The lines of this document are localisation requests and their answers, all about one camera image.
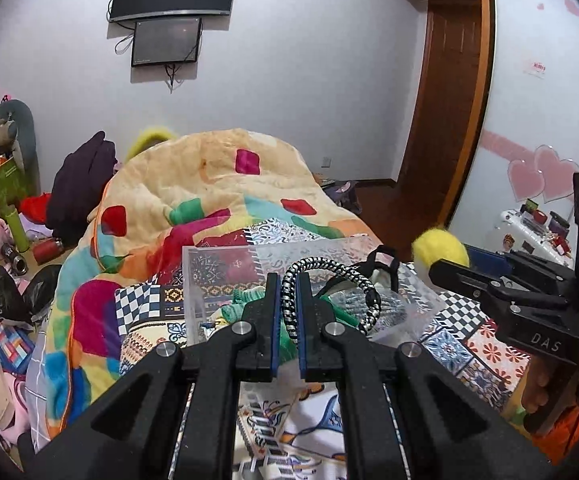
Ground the yellow fluffy ball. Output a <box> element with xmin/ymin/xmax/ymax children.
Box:
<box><xmin>412</xmin><ymin>228</ymin><xmax>469</xmax><ymax>272</ymax></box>

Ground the clear plastic storage box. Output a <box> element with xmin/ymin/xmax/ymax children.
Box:
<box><xmin>180</xmin><ymin>234</ymin><xmax>451</xmax><ymax>348</ymax></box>

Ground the green knitted cloth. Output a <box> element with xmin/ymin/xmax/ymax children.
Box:
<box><xmin>211</xmin><ymin>286</ymin><xmax>359</xmax><ymax>364</ymax></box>

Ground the black white braided rope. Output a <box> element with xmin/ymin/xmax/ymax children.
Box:
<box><xmin>279</xmin><ymin>256</ymin><xmax>383</xmax><ymax>346</ymax></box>

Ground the black and white bag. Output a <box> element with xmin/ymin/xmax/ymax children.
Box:
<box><xmin>317</xmin><ymin>245</ymin><xmax>401</xmax><ymax>298</ymax></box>

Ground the hand holding second gripper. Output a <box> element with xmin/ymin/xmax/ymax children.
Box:
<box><xmin>521</xmin><ymin>356</ymin><xmax>579</xmax><ymax>437</ymax></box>

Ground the white suitcase with stickers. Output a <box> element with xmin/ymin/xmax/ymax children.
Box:
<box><xmin>486</xmin><ymin>198</ymin><xmax>574</xmax><ymax>269</ymax></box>

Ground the white wardrobe with hearts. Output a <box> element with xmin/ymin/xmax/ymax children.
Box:
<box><xmin>450</xmin><ymin>0</ymin><xmax>579</xmax><ymax>246</ymax></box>

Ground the patterned patchwork bed sheet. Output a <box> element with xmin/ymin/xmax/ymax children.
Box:
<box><xmin>113</xmin><ymin>216</ymin><xmax>536</xmax><ymax>480</ymax></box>

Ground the black plastic bag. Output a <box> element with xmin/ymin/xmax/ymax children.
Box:
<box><xmin>0</xmin><ymin>264</ymin><xmax>62</xmax><ymax>330</ymax></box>

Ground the brown wooden door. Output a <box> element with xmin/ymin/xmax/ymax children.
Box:
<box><xmin>395</xmin><ymin>0</ymin><xmax>490</xmax><ymax>240</ymax></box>

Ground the red cylinder can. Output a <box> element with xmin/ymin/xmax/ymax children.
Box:
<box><xmin>32</xmin><ymin>237</ymin><xmax>65</xmax><ymax>266</ymax></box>

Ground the red cloth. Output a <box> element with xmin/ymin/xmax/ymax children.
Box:
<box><xmin>19</xmin><ymin>193</ymin><xmax>52</xmax><ymax>224</ymax></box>

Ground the colourful fleece blanket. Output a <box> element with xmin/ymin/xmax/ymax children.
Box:
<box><xmin>44</xmin><ymin>128</ymin><xmax>371</xmax><ymax>437</ymax></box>

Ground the dark purple garment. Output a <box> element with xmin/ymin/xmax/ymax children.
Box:
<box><xmin>45</xmin><ymin>131</ymin><xmax>117</xmax><ymax>247</ymax></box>

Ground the green cardboard box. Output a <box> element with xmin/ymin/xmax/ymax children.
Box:
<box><xmin>0</xmin><ymin>156</ymin><xmax>38</xmax><ymax>254</ymax></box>

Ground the yellow plush behind blanket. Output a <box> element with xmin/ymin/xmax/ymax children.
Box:
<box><xmin>126</xmin><ymin>126</ymin><xmax>178</xmax><ymax>162</ymax></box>

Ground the grey plush toy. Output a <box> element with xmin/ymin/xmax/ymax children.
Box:
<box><xmin>0</xmin><ymin>100</ymin><xmax>36</xmax><ymax>174</ymax></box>

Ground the grey box under television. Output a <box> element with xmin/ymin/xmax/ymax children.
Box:
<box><xmin>132</xmin><ymin>16</ymin><xmax>201</xmax><ymax>67</ymax></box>

